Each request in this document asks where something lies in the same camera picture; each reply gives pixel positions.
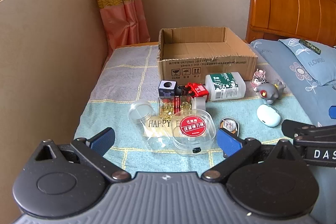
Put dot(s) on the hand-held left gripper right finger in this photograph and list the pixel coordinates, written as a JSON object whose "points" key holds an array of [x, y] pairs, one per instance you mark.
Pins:
{"points": [[227, 141]]}

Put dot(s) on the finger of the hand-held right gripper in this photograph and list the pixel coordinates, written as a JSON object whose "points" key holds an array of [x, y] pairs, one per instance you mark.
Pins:
{"points": [[302, 129], [332, 112]]}

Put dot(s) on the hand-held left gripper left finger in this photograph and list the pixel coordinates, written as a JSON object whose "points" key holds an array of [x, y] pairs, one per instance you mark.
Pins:
{"points": [[103, 138]]}

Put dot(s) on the mint earbud case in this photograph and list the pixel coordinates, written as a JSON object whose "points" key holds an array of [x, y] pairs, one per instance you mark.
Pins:
{"points": [[269, 115]]}

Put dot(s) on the clear box with red label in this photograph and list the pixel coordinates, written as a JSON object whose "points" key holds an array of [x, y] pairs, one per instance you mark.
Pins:
{"points": [[193, 128]]}

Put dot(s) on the clear plastic jar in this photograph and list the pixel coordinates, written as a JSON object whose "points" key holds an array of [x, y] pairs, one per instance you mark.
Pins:
{"points": [[139, 111]]}

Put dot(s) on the grey toy creature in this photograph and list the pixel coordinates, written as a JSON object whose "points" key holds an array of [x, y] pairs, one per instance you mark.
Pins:
{"points": [[269, 91]]}

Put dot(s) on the yellow capsule bottle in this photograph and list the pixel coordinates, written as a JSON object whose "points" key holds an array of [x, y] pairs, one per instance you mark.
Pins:
{"points": [[183, 104]]}

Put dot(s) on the red toy car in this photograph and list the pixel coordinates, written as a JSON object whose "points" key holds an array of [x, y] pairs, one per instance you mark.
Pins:
{"points": [[195, 90]]}

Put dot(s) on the black cube with round hole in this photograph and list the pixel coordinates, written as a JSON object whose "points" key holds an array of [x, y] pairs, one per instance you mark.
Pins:
{"points": [[168, 88]]}

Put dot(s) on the cardboard box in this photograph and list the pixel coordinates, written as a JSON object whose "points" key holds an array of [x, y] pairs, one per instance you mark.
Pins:
{"points": [[207, 64]]}

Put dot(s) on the small round metal gadget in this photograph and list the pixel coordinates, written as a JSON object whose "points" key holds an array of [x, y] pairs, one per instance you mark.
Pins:
{"points": [[229, 124]]}

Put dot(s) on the blue floral pillow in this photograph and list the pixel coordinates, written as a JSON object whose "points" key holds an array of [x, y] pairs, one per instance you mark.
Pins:
{"points": [[309, 67]]}

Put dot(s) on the white bottle with green label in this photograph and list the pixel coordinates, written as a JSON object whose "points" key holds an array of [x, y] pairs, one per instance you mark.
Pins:
{"points": [[225, 86]]}

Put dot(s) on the dark patterned small object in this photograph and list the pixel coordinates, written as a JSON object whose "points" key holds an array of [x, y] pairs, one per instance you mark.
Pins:
{"points": [[310, 47]]}

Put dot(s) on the blue floral bed sheet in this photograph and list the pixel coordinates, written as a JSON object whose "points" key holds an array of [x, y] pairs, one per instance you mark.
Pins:
{"points": [[275, 61]]}

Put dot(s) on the pink curtain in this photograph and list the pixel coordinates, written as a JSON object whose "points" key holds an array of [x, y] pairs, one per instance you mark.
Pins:
{"points": [[118, 3]]}

